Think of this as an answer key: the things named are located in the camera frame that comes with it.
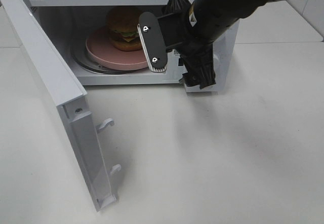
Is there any pink round plate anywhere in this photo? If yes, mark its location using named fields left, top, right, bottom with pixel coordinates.
left=85, top=27, right=147, bottom=71

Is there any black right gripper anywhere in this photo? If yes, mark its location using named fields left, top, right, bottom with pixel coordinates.
left=166, top=0, right=228, bottom=89

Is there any glass microwave turntable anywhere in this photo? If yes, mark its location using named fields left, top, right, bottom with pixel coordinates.
left=70, top=47, right=148, bottom=75

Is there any burger with lettuce and cheese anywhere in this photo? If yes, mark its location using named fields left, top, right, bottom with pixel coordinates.
left=106, top=6, right=143, bottom=52

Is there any white microwave door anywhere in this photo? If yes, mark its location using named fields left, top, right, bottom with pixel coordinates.
left=1, top=0, right=121, bottom=211

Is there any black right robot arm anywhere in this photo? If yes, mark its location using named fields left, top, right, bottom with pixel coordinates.
left=163, top=0, right=284, bottom=88

